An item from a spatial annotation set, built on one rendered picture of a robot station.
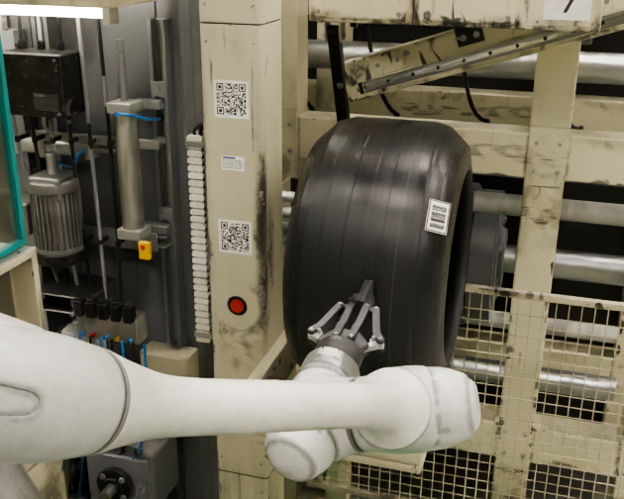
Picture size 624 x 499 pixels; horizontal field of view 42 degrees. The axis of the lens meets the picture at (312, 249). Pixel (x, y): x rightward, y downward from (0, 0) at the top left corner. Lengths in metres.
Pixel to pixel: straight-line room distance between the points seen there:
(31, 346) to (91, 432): 0.09
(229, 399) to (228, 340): 0.97
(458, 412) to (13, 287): 0.93
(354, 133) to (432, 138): 0.15
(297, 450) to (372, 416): 0.16
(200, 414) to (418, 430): 0.30
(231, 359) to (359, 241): 0.53
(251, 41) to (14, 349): 1.06
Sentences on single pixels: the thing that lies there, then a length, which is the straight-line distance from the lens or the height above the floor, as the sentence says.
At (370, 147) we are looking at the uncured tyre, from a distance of 1.56.
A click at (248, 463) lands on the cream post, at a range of 2.00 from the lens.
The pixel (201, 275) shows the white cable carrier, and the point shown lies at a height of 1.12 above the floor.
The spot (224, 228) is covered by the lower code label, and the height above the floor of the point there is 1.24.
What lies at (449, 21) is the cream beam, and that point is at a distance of 1.79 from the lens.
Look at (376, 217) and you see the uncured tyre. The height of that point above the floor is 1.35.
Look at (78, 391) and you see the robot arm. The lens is 0.70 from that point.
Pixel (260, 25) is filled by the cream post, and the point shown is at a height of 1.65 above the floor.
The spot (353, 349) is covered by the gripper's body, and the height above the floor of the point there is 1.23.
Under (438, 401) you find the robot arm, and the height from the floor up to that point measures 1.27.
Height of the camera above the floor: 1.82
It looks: 21 degrees down
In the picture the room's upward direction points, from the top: straight up
